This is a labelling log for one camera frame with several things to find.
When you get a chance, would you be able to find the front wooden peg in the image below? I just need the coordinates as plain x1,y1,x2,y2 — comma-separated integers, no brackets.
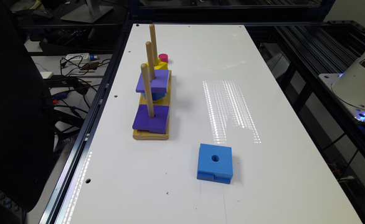
141,63,154,118

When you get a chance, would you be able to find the wooden peg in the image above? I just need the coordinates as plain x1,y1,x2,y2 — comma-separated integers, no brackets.
141,63,154,118
146,41,156,82
149,24,158,66

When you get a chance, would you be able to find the monitor stand base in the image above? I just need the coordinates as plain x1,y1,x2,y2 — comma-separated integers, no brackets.
60,0,113,23

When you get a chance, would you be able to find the middle wooden peg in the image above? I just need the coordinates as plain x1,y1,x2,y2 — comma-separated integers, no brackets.
146,41,156,82

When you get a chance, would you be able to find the rear wooden peg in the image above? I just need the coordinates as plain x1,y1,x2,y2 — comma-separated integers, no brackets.
149,24,158,66

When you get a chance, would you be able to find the blue square block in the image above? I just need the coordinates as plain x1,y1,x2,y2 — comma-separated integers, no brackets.
197,144,233,184

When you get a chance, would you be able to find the light purple square block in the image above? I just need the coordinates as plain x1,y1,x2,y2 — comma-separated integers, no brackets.
136,70,169,93

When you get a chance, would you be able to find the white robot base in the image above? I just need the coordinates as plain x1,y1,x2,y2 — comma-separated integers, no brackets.
318,52,365,122

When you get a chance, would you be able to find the white power adapter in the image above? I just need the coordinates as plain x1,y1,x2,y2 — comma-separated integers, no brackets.
65,53,99,64

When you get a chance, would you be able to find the wooden peg board base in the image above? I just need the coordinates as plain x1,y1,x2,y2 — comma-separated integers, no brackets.
133,70,171,140

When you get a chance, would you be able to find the blue block under purple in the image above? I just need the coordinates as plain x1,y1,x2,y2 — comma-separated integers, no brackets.
141,93,166,102

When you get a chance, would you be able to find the magenta cylinder block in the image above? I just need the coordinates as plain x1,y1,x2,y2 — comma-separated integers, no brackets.
158,54,168,63

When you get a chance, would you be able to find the yellow block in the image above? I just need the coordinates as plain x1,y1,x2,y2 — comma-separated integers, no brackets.
154,58,168,70

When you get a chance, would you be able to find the dark purple square block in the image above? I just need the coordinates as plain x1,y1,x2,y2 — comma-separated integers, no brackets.
132,105,169,134

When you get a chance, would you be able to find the black office chair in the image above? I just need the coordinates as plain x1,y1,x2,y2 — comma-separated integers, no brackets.
0,1,54,223

